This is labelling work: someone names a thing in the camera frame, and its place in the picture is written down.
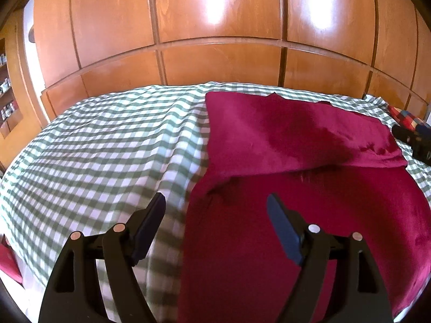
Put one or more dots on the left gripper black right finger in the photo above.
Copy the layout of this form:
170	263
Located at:
342	267

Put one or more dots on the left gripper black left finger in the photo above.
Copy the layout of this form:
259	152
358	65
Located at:
74	289

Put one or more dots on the crimson red sweater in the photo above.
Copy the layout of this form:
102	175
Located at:
340	170

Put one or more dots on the multicolour plaid pillow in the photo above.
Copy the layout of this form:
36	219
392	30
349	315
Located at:
407	120

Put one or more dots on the red cloth at bedside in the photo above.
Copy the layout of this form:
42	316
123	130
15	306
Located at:
8	262

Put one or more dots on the green white checkered bedsheet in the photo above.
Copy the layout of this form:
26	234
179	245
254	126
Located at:
105	157

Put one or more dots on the wooden shelf with items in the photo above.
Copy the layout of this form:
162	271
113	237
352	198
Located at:
28	120

